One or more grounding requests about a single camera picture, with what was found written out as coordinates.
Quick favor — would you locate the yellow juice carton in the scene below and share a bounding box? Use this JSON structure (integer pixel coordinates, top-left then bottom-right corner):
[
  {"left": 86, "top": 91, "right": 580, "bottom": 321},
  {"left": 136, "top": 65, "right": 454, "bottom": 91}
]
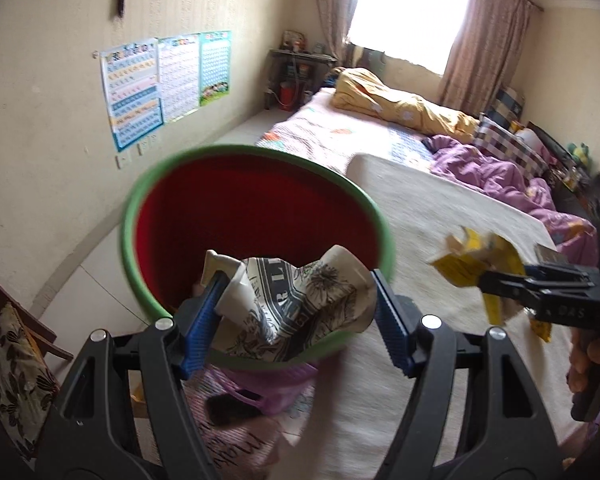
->
[{"left": 429, "top": 226, "right": 553, "bottom": 343}]

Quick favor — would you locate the white floral paper cup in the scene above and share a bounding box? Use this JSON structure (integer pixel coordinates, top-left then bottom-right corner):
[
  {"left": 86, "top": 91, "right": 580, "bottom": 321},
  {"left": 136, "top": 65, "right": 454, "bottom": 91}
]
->
[{"left": 200, "top": 245, "right": 377, "bottom": 363}]

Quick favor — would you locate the person right hand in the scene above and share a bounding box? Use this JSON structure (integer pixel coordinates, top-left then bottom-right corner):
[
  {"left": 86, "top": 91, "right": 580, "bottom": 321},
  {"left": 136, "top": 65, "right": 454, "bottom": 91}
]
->
[{"left": 567, "top": 328, "right": 600, "bottom": 393}]

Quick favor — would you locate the purple quilt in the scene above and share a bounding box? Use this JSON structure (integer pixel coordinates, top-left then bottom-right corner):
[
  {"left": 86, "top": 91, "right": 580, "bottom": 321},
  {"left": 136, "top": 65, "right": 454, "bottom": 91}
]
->
[{"left": 422, "top": 136, "right": 600, "bottom": 266}]

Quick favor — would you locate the pink printed cloth bag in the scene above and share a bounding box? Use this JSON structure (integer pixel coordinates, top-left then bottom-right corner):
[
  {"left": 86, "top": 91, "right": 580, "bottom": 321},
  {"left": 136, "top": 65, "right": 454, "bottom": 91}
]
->
[{"left": 183, "top": 364, "right": 317, "bottom": 479}]

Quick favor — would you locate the green plush toy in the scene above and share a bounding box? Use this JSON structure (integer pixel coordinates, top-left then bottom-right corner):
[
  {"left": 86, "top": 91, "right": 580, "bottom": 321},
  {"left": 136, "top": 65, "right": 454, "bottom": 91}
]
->
[{"left": 567, "top": 143, "right": 591, "bottom": 169}]

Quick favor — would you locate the plaid pillow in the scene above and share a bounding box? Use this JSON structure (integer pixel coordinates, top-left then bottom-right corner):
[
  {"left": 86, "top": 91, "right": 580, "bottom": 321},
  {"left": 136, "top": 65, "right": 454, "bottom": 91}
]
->
[{"left": 472, "top": 117, "right": 548, "bottom": 180}]

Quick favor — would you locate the red bin with green rim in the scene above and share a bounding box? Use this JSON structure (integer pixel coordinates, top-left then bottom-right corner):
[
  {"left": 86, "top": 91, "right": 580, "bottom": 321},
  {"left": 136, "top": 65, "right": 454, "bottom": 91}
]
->
[{"left": 120, "top": 143, "right": 398, "bottom": 373}]

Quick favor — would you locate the wooden chair floral cushion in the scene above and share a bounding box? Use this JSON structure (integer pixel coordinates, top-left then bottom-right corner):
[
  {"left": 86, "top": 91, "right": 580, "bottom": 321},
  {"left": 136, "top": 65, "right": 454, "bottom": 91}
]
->
[{"left": 0, "top": 285, "right": 73, "bottom": 471}]

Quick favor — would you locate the bed with patterned sheet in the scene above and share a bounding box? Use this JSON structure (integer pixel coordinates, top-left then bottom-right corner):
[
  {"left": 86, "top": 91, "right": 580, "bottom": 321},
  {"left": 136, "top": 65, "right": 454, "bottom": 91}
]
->
[{"left": 255, "top": 86, "right": 600, "bottom": 212}]

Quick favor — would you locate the right pink curtain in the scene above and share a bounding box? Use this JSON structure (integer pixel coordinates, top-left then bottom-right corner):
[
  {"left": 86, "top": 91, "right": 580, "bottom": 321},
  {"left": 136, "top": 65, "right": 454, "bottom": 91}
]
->
[{"left": 439, "top": 0, "right": 539, "bottom": 116}]

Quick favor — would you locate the yellow quilt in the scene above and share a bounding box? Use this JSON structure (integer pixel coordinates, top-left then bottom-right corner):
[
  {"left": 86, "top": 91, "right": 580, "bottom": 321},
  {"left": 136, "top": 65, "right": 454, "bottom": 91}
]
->
[{"left": 330, "top": 68, "right": 479, "bottom": 143}]

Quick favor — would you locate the red bucket under table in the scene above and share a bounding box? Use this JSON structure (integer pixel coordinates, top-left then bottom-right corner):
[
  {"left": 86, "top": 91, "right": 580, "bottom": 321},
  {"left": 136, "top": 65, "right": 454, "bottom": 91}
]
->
[{"left": 278, "top": 81, "right": 300, "bottom": 110}]

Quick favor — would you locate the dark side table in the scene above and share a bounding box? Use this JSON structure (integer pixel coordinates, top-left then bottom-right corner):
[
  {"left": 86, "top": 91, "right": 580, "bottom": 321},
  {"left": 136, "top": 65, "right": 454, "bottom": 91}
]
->
[{"left": 264, "top": 49, "right": 337, "bottom": 112}]

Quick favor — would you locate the window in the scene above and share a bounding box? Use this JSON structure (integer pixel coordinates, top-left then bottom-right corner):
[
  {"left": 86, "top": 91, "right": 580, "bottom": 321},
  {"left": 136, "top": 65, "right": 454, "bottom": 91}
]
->
[{"left": 348, "top": 0, "right": 469, "bottom": 76}]

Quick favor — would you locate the wall socket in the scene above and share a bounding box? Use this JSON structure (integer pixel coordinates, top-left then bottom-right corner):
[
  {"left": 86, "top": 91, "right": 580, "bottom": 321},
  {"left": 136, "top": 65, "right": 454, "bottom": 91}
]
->
[{"left": 116, "top": 153, "right": 132, "bottom": 170}]

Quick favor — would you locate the left alphabet wall poster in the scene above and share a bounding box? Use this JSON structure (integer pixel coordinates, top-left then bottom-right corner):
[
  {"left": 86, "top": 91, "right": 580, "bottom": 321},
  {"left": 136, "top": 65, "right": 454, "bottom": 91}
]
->
[{"left": 99, "top": 38, "right": 164, "bottom": 153}]

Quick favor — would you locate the middle white wall poster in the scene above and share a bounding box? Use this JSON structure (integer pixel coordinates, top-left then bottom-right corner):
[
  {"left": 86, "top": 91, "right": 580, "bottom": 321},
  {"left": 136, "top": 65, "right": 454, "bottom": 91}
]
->
[{"left": 158, "top": 34, "right": 200, "bottom": 122}]

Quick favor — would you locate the right number wall poster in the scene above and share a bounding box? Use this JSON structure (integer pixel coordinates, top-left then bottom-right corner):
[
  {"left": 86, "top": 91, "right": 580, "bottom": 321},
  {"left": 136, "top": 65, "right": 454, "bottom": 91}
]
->
[{"left": 199, "top": 30, "right": 232, "bottom": 106}]

